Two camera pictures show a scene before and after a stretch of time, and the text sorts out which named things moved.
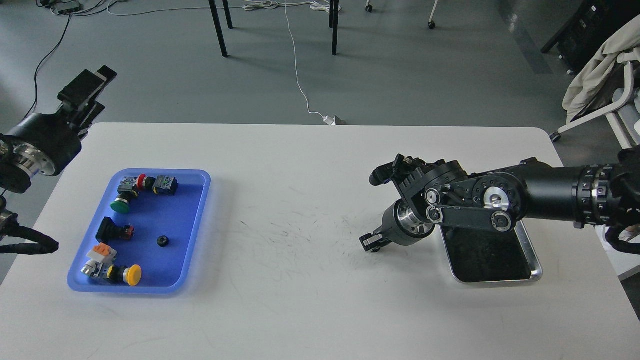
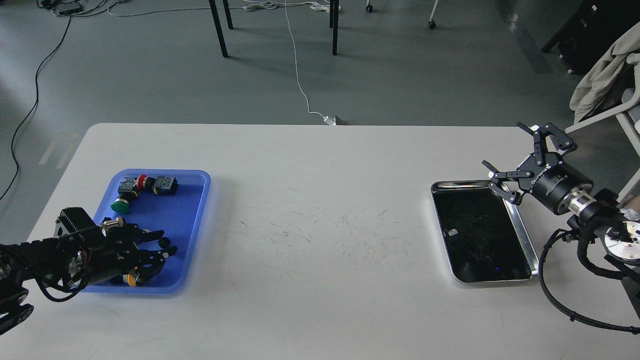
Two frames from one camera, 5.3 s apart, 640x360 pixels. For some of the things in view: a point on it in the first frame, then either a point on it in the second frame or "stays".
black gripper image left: [48, 144] to [101, 253]
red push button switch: [146, 183] stays
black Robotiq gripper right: [400, 226] to [551, 180]
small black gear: [162, 241] stays
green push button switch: [121, 203] stays
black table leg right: [333, 20] stays
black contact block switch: [165, 185] stays
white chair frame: [629, 58] to [628, 116]
